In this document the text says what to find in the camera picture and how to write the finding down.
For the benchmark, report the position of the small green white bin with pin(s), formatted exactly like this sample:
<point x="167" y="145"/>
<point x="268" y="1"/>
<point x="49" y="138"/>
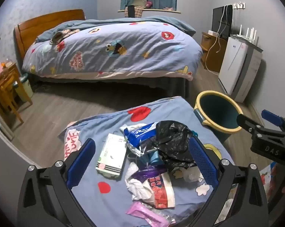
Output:
<point x="24" y="87"/>

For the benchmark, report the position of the printed blue pillow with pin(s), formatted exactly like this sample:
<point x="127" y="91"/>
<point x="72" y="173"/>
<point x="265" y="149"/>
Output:
<point x="104" y="132"/>

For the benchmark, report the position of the white green tissue pack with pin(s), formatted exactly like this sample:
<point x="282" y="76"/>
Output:
<point x="111" y="156"/>

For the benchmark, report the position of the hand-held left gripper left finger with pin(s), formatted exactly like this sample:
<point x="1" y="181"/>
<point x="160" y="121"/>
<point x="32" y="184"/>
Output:
<point x="82" y="163"/>

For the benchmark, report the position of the small white box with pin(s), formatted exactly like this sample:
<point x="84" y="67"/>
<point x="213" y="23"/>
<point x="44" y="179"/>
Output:
<point x="213" y="32"/>

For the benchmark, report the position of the purple wrapper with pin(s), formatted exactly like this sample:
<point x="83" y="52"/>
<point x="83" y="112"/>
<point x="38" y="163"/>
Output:
<point x="149" y="172"/>

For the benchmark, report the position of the red white packet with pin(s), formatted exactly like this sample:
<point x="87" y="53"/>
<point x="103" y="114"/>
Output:
<point x="161" y="191"/>

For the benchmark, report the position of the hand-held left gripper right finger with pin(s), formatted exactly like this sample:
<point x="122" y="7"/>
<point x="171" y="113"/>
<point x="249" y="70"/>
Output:
<point x="201" y="160"/>

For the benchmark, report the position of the clear plastic wrap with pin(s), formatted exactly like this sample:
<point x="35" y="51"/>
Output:
<point x="192" y="173"/>

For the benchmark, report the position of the checked cloth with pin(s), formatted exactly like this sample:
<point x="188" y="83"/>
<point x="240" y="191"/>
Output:
<point x="139" y="11"/>

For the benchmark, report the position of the blue white snack wrapper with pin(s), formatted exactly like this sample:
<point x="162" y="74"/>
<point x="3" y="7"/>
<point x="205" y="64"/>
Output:
<point x="137" y="134"/>

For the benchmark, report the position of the wooden nightstand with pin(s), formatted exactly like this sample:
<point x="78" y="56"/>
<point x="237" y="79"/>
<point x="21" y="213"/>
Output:
<point x="214" y="56"/>

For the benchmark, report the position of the small wooden table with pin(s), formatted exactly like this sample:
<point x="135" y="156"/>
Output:
<point x="5" y="92"/>

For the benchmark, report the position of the white printed bag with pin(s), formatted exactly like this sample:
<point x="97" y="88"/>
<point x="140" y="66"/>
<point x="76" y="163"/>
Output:
<point x="266" y="177"/>

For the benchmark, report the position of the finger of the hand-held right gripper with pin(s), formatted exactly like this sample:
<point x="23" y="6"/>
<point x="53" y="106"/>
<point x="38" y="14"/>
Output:
<point x="246" y="122"/>
<point x="272" y="118"/>

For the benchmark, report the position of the wall hooks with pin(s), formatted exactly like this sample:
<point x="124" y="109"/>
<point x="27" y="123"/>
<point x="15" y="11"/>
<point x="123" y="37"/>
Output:
<point x="239" y="5"/>

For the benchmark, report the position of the window sill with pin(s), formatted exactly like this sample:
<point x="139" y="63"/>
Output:
<point x="156" y="10"/>

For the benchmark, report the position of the pink wrapper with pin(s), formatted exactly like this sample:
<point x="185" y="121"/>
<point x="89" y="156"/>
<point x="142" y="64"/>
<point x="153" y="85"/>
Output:
<point x="144" y="213"/>

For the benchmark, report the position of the blue bin with yellow rim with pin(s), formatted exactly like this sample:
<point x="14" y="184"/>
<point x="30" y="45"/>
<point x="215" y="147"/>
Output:
<point x="218" y="111"/>

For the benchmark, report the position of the wooden headboard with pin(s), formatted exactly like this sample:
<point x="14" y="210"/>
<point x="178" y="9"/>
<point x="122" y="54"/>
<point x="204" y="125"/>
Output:
<point x="38" y="24"/>

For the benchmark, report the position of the black plastic bag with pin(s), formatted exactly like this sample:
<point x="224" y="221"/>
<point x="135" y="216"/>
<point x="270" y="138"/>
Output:
<point x="173" y="137"/>

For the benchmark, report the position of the olive cushion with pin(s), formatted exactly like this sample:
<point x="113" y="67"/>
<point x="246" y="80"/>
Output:
<point x="140" y="0"/>

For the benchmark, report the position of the dark bed skirt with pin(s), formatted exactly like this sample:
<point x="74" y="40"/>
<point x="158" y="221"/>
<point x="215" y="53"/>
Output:
<point x="109" y="84"/>

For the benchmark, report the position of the white router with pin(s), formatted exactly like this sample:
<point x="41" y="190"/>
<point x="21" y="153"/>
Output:
<point x="247" y="36"/>

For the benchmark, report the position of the printed blue quilt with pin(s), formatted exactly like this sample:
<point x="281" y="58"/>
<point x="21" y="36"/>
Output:
<point x="123" y="52"/>

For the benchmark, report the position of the pink toy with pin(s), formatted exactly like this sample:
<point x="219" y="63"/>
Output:
<point x="149" y="3"/>

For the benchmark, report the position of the white air purifier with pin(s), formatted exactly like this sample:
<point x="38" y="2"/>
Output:
<point x="234" y="66"/>

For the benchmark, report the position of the black monitor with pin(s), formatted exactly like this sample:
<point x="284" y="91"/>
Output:
<point x="218" y="19"/>

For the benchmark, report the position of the white tissue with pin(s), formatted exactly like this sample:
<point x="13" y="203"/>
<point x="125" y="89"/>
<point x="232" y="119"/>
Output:
<point x="137" y="186"/>

